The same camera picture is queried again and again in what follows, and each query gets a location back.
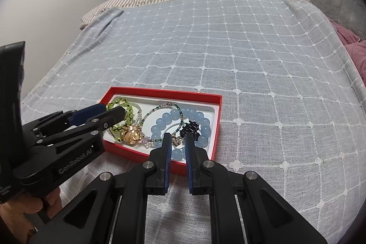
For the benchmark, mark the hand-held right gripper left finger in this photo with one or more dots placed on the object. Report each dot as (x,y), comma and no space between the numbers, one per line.
(168,152)

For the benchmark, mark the black bead hair clip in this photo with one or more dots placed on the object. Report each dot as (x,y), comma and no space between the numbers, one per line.
(190,126)

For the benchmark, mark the person's left hand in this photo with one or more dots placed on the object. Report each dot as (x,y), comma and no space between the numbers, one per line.
(28,208)

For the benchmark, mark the red jewelry box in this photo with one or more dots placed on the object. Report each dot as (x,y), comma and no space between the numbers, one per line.
(128,152)

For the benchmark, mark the striped bed sheet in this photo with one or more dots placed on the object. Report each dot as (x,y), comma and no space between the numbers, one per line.
(128,1)

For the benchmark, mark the pink bedding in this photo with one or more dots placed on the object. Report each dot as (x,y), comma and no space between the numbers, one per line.
(354,49)

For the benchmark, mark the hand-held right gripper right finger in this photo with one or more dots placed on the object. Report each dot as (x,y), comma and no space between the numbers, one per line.
(189,152)

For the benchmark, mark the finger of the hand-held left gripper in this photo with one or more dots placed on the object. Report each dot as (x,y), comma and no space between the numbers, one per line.
(113,116)
(88,114)

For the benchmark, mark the grey checked blanket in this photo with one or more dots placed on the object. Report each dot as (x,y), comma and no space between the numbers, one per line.
(257,75)

